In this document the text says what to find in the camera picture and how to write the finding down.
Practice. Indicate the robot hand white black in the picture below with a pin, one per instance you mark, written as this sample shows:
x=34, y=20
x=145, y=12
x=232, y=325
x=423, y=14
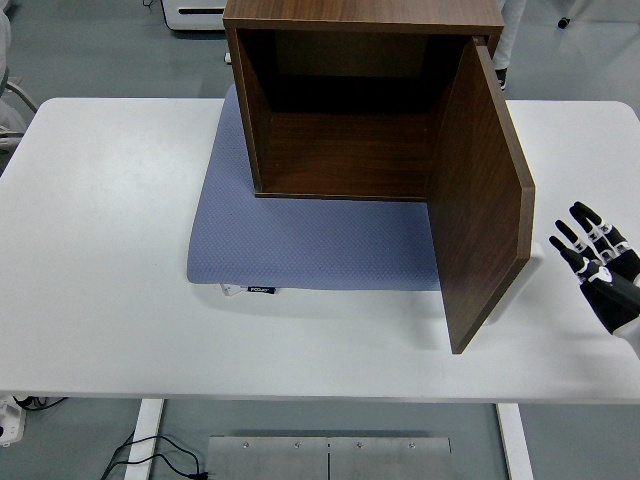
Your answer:
x=612, y=300

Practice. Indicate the brown wooden cabinet door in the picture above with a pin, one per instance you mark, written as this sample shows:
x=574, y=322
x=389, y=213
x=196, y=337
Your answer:
x=480, y=200

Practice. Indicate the brown wooden cabinet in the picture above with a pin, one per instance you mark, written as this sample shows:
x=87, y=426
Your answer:
x=350, y=10

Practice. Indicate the white table leg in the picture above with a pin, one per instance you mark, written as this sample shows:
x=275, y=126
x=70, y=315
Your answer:
x=515, y=440
x=145, y=430

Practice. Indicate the grey metal plate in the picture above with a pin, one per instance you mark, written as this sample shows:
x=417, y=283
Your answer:
x=390, y=462
x=265, y=462

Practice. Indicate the black caster wheel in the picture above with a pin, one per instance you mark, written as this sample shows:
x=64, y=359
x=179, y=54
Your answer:
x=564, y=22

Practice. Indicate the person's legs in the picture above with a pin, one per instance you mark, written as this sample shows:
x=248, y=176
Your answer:
x=512, y=30

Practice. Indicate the blue-grey mat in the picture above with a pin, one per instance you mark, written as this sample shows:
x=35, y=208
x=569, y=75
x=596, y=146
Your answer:
x=300, y=240

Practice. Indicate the black mat label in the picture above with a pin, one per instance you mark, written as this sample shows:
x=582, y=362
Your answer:
x=261, y=290

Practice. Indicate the white mat tag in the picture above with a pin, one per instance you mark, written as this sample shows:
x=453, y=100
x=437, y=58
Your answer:
x=229, y=290

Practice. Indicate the white floor appliance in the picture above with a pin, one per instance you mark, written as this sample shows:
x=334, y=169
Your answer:
x=195, y=20

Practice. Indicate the white power strip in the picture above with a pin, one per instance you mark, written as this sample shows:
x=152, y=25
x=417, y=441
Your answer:
x=10, y=422

